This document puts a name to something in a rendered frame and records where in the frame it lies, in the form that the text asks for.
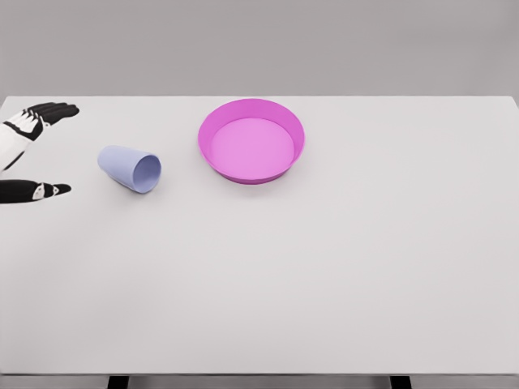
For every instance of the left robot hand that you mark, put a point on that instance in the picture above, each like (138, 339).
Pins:
(16, 133)

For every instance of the lavender cup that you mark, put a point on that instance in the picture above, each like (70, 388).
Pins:
(121, 170)

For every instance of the pink plate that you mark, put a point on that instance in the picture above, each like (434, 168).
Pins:
(251, 146)

